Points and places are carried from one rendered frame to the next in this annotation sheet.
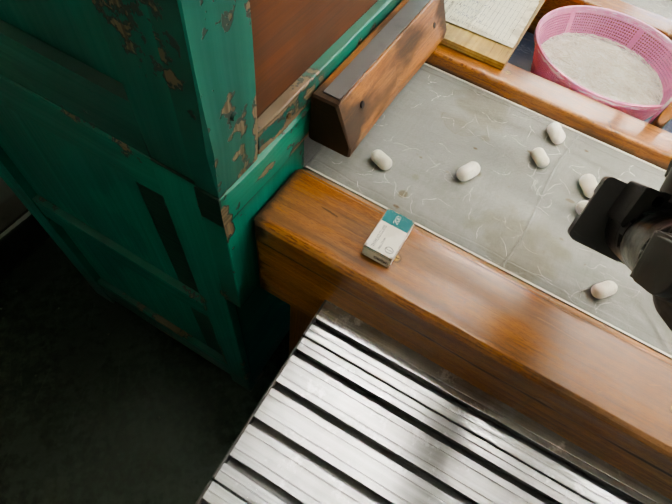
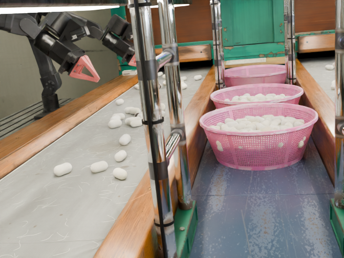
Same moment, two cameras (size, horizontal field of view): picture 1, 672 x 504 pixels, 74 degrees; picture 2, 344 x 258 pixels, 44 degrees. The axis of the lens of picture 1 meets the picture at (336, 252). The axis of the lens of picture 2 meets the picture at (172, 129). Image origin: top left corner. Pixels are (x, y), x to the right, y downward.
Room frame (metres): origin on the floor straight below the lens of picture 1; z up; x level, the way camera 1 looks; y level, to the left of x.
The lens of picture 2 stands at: (0.15, -1.97, 1.02)
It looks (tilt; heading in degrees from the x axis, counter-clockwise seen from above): 15 degrees down; 81
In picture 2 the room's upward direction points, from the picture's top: 6 degrees counter-clockwise
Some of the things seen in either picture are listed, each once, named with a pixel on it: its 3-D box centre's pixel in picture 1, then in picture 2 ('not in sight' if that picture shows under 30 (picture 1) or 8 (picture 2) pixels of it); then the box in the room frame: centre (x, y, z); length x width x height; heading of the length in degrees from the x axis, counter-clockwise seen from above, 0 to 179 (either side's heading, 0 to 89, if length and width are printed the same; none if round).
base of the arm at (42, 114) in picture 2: not in sight; (50, 103); (-0.06, -0.21, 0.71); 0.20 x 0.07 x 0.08; 71
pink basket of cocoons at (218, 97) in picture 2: not in sight; (256, 107); (0.59, -0.80, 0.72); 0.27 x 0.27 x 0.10
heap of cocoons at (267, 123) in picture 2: not in sight; (257, 138); (0.49, -1.06, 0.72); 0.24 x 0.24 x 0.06
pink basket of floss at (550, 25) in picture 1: (597, 75); (255, 81); (0.75, -0.39, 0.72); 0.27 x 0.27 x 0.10
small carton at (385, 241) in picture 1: (388, 237); (129, 72); (0.28, -0.05, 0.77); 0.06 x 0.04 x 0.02; 159
